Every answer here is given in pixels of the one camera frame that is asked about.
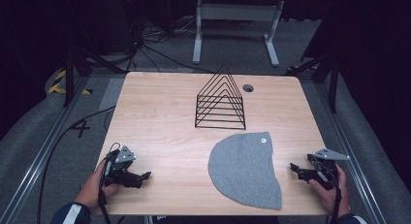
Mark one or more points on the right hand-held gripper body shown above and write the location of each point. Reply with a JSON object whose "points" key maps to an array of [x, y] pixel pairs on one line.
{"points": [[324, 167]]}

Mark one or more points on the aluminium floor rail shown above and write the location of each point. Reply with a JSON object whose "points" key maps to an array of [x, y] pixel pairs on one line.
{"points": [[349, 146], [42, 159]]}

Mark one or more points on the person's left hand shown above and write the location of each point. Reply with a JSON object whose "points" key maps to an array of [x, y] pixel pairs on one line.
{"points": [[92, 188]]}

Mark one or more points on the black metal stand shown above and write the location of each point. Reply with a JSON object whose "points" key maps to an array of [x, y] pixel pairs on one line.
{"points": [[332, 85], [69, 75]]}

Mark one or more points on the black tape floor mark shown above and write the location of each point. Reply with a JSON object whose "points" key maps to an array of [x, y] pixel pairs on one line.
{"points": [[80, 127]]}

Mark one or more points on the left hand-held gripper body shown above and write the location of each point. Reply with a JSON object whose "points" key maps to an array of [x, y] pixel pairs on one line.
{"points": [[124, 156]]}

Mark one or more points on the grey knit beanie hat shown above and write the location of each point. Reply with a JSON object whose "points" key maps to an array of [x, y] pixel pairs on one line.
{"points": [[242, 169]]}

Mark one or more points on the yellow black hazard tape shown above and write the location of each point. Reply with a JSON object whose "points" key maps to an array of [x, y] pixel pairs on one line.
{"points": [[58, 83]]}

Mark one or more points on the person's right hand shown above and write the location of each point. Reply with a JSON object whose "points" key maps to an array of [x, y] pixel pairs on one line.
{"points": [[332, 198]]}

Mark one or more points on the white metal desk frame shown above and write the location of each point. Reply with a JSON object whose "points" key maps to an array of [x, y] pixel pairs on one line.
{"points": [[237, 12]]}

